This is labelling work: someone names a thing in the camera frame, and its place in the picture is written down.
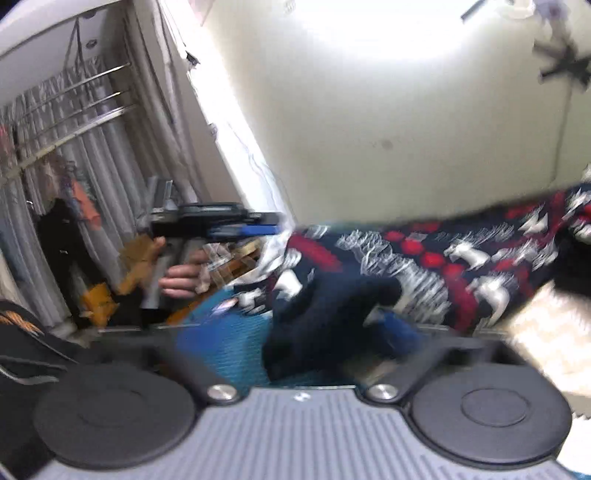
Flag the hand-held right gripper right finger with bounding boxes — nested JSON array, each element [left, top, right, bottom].
[[367, 310, 525, 411]]

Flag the black hanging garment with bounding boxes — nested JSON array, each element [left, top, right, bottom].
[[36, 198, 109, 305]]

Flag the wooden side table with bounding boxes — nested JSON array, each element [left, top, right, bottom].
[[166, 242, 262, 326]]

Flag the colourful hanging clothes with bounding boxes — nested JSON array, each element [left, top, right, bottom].
[[41, 154, 103, 232]]

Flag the red white horse print blanket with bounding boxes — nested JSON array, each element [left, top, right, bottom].
[[233, 184, 591, 335]]

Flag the grey curtain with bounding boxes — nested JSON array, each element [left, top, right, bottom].
[[0, 9, 204, 334]]

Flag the person's left hand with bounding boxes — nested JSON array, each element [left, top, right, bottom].
[[158, 249, 212, 300]]

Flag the teal cloth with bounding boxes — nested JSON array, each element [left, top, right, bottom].
[[178, 291, 324, 388]]

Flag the metal clothes rack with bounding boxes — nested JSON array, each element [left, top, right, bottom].
[[0, 62, 139, 186]]

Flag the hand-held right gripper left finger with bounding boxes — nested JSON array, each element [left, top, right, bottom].
[[99, 323, 243, 409]]

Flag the beige chevron bed sheet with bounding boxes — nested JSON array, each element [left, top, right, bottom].
[[501, 282, 591, 409]]

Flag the navy blue small garment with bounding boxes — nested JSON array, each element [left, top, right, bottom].
[[262, 272, 419, 383]]

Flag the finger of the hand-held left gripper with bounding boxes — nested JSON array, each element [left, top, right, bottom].
[[207, 211, 281, 243]]

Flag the black ceiling fan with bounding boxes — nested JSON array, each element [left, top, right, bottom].
[[533, 34, 591, 86]]

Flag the black bag with orange print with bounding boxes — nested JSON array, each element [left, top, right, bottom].
[[0, 299, 70, 478]]

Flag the yellow brown bag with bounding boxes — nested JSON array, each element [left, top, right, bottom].
[[81, 234, 166, 326]]

